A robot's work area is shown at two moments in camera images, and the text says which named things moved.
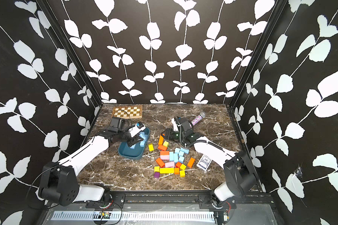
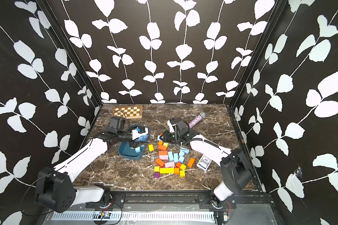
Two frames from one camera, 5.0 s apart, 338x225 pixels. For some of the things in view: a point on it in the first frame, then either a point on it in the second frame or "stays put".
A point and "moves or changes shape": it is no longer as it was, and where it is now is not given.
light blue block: [142, 143] moves or changes shape
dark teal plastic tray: [136, 153] stays put
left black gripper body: [126, 137] stays put
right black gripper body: [173, 136] stays put
